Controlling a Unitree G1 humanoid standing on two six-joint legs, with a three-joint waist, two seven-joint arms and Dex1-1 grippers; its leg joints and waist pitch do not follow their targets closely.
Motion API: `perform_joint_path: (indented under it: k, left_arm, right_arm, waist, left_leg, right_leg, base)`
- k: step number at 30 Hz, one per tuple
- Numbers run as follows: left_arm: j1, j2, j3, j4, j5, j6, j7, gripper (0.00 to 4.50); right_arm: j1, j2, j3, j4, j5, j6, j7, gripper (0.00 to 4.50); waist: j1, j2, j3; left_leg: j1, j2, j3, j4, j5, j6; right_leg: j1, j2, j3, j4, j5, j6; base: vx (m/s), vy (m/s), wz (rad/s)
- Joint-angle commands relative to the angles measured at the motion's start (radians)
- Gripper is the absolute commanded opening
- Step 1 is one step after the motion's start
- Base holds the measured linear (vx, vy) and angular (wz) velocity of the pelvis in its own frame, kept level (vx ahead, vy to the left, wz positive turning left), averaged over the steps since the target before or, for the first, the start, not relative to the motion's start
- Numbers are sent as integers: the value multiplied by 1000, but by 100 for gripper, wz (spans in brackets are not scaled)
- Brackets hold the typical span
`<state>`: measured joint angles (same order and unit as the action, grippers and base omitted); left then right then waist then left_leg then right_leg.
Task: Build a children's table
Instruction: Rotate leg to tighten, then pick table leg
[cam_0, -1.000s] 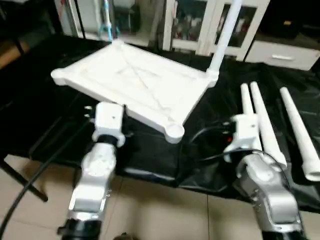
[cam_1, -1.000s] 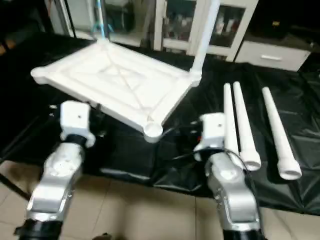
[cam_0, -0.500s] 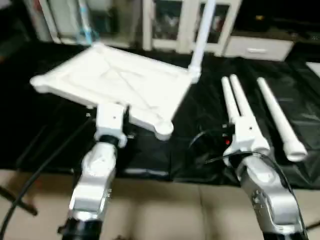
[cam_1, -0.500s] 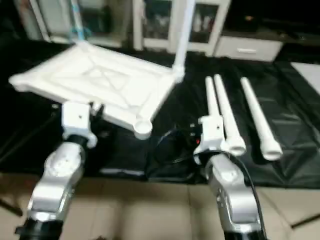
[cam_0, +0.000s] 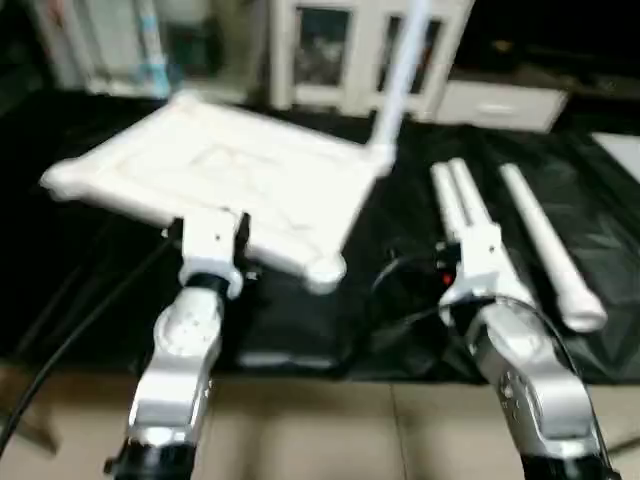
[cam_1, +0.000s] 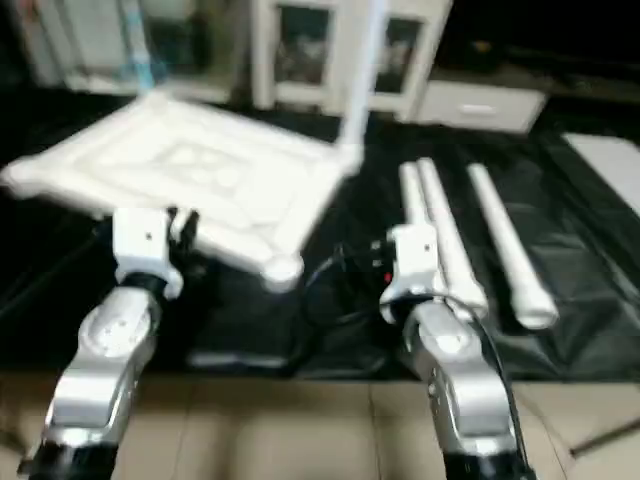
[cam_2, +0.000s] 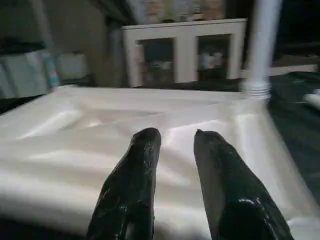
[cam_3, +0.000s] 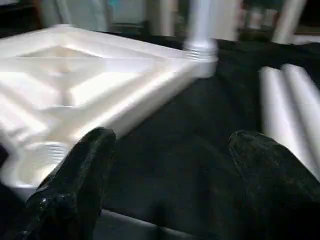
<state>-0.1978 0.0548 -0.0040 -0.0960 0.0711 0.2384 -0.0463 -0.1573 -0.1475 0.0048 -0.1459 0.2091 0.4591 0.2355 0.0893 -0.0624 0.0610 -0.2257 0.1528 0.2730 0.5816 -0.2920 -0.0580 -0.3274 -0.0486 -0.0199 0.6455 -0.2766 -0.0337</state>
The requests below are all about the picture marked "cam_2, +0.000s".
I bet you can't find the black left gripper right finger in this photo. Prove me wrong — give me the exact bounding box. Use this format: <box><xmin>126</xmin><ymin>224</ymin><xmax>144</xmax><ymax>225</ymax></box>
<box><xmin>193</xmin><ymin>129</ymin><xmax>296</xmax><ymax>240</ymax></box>

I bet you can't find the grey metal pole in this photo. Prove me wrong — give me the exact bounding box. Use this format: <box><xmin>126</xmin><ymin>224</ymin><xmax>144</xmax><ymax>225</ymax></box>
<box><xmin>30</xmin><ymin>0</ymin><xmax>60</xmax><ymax>92</ymax></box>

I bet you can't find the white glass-door cabinet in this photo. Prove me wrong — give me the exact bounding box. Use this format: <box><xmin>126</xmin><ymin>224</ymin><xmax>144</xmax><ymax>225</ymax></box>
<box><xmin>122</xmin><ymin>19</ymin><xmax>249</xmax><ymax>89</ymax></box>

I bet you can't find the white drawer unit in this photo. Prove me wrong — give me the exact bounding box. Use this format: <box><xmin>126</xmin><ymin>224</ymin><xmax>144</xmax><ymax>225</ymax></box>
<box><xmin>240</xmin><ymin>64</ymin><xmax>320</xmax><ymax>79</ymax></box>

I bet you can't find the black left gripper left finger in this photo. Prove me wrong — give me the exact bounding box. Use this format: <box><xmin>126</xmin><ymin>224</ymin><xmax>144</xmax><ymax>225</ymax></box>
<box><xmin>86</xmin><ymin>127</ymin><xmax>162</xmax><ymax>240</ymax></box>

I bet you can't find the white plastic table leg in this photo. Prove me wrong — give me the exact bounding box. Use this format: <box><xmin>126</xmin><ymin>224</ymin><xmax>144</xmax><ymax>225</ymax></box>
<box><xmin>302</xmin><ymin>90</ymin><xmax>320</xmax><ymax>110</ymax></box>
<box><xmin>240</xmin><ymin>0</ymin><xmax>284</xmax><ymax>102</ymax></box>

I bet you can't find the white plastic table top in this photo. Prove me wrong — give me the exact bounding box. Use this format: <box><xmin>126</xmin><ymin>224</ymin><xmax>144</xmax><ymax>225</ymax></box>
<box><xmin>0</xmin><ymin>85</ymin><xmax>320</xmax><ymax>240</ymax></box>

